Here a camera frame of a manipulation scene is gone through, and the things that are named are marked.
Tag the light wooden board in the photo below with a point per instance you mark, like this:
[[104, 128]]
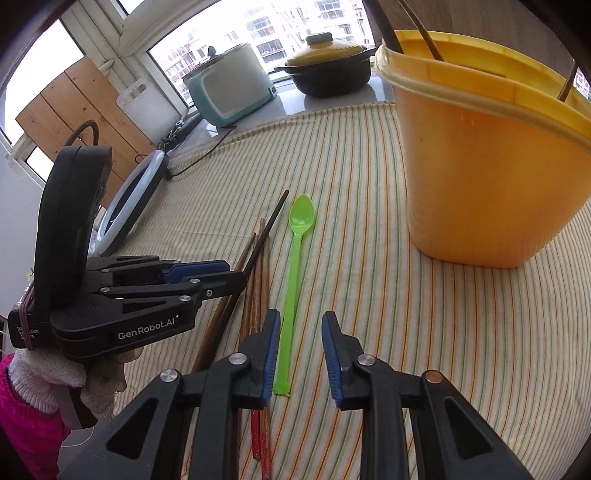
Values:
[[485, 14]]

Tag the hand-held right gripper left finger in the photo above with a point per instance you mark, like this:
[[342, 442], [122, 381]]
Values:
[[272, 355]]

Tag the black pot with yellow lid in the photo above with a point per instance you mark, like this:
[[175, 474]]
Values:
[[332, 74]]

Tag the striped tablecloth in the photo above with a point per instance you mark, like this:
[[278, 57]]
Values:
[[369, 300]]

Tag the red-tipped wooden chopstick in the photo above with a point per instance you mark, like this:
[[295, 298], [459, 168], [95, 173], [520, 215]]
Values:
[[568, 81], [247, 304], [259, 258], [267, 277]]

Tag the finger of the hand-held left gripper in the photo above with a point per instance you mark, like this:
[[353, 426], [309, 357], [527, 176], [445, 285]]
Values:
[[198, 267], [212, 287]]

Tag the teal rice cooker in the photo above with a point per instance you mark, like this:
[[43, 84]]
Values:
[[231, 87]]

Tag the yellow plastic container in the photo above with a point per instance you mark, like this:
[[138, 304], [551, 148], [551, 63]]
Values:
[[471, 175]]

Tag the apartment buildings outside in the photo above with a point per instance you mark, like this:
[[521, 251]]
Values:
[[277, 23]]

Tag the person's left hand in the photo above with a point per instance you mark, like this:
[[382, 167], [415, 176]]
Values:
[[104, 392]]

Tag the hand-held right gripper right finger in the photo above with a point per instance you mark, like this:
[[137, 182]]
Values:
[[330, 355]]

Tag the green plastic spoon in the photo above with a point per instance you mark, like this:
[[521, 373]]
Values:
[[302, 214]]

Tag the person's left forearm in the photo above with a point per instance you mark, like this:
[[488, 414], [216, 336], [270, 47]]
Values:
[[27, 438]]

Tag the white window frame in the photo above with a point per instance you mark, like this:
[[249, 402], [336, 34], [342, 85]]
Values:
[[134, 32]]

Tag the brown plank board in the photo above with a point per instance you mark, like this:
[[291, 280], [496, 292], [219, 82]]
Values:
[[83, 101]]

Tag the white cutting board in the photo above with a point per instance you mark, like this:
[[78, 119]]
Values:
[[143, 106]]

